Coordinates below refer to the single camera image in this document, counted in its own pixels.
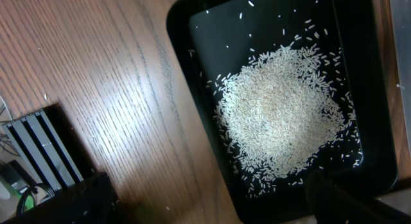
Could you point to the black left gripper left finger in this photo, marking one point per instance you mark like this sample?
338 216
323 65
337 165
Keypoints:
91 201

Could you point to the pile of white rice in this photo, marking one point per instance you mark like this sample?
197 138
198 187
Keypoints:
273 73

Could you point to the clear plastic bin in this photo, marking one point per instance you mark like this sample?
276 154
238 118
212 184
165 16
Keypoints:
400 14

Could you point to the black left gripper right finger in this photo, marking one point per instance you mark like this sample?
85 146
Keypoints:
331 204

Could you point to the black rectangular tray bin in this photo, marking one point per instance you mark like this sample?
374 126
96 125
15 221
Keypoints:
378 171

